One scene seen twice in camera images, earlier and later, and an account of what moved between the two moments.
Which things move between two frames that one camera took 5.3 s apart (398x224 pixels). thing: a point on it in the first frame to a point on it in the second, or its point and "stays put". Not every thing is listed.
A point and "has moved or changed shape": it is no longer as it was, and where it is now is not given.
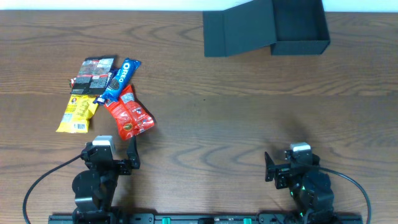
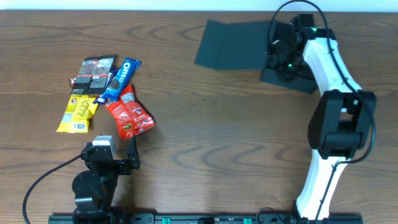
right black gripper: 278,170 to 280,62
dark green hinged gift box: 285,27 has moved or changed shape
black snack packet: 92,77 stays put
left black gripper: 121,166 stays put
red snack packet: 131,118 stays put
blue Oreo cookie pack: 120,81 stays put
